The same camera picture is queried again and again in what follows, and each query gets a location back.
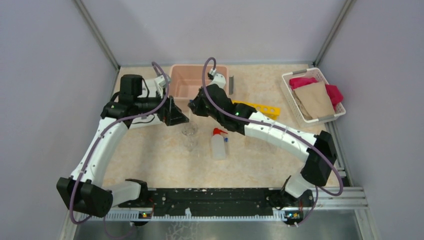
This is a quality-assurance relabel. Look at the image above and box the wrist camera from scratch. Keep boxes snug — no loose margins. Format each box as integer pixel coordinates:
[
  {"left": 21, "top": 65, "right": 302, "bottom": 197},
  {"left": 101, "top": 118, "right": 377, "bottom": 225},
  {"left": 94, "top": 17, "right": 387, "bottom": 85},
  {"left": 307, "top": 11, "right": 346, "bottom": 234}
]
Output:
[
  {"left": 153, "top": 74, "right": 171, "bottom": 98},
  {"left": 207, "top": 68, "right": 227, "bottom": 89}
]

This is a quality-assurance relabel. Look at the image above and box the white bin lid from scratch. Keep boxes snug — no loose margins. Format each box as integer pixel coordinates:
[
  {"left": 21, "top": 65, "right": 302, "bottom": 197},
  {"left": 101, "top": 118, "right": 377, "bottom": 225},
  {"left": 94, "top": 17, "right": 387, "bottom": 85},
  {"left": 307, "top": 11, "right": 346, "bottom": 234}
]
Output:
[{"left": 122, "top": 77, "right": 166, "bottom": 130}]

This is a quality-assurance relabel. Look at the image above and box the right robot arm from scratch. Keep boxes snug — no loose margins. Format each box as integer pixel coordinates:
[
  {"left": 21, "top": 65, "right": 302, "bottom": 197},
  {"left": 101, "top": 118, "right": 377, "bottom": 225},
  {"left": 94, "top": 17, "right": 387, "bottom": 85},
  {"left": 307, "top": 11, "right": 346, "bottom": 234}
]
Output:
[{"left": 188, "top": 80, "right": 337, "bottom": 206}]

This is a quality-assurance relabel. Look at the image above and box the pink plastic bin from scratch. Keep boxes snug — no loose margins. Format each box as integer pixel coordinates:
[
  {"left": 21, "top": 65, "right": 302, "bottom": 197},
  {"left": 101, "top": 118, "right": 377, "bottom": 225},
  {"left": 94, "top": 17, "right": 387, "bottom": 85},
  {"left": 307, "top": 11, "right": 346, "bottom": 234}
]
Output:
[{"left": 169, "top": 64, "right": 230, "bottom": 113}]

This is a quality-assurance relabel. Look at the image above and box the beige cloth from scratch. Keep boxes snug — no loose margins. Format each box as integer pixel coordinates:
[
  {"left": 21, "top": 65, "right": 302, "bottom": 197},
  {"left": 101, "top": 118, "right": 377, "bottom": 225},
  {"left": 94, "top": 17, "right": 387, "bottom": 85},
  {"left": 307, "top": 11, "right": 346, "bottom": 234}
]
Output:
[{"left": 293, "top": 81, "right": 336, "bottom": 121}]

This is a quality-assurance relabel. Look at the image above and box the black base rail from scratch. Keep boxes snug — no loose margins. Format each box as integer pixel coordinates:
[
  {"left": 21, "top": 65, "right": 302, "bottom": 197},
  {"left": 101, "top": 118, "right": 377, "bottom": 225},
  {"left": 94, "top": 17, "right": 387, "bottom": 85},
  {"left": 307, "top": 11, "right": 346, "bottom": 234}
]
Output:
[{"left": 119, "top": 187, "right": 315, "bottom": 217}]

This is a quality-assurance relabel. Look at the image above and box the white wash bottle red cap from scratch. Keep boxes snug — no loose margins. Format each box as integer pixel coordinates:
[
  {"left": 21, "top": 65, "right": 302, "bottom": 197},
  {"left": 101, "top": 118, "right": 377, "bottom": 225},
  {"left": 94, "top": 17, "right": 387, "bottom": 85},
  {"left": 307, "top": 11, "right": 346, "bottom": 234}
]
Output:
[{"left": 210, "top": 127, "right": 228, "bottom": 160}]

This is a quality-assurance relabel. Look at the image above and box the red cloth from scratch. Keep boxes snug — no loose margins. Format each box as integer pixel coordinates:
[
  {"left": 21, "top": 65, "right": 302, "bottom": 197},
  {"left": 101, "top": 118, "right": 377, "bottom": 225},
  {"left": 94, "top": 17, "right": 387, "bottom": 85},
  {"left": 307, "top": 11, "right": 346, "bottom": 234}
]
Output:
[{"left": 289, "top": 77, "right": 344, "bottom": 109}]

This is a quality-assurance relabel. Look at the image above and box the yellow test tube rack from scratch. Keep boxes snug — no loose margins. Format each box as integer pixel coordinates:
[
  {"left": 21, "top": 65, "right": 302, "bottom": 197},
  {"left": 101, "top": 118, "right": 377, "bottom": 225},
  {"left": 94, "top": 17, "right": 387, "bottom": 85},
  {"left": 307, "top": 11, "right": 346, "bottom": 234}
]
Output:
[{"left": 232, "top": 100, "right": 281, "bottom": 120}]

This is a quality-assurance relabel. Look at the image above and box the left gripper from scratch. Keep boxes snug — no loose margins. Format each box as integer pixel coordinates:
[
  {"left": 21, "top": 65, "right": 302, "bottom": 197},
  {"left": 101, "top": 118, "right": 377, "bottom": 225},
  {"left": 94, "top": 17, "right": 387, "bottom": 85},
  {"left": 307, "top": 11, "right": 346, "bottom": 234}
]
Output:
[{"left": 134, "top": 86, "right": 189, "bottom": 126}]

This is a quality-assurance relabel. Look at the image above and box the white perforated basket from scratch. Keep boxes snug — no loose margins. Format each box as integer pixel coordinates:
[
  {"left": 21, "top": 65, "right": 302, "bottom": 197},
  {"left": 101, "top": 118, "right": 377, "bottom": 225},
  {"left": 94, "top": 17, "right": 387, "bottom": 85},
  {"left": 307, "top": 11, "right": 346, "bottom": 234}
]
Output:
[{"left": 281, "top": 67, "right": 347, "bottom": 128}]

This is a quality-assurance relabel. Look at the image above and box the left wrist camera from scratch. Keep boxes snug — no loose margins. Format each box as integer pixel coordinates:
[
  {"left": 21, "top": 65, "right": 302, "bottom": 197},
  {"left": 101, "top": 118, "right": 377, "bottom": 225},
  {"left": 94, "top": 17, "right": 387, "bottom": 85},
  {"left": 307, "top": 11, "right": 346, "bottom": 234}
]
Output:
[{"left": 153, "top": 74, "right": 171, "bottom": 98}]

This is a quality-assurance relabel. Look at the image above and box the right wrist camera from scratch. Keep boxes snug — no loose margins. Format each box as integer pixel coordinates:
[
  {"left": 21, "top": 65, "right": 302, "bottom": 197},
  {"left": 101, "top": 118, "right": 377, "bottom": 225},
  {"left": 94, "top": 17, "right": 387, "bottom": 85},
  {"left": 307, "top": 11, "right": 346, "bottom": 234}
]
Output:
[{"left": 207, "top": 68, "right": 227, "bottom": 89}]

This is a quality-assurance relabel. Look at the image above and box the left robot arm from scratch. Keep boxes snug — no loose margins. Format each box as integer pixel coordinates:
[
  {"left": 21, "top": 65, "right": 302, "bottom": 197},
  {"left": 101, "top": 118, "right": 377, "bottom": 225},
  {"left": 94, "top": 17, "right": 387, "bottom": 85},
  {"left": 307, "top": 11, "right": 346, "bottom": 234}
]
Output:
[{"left": 56, "top": 74, "right": 189, "bottom": 218}]

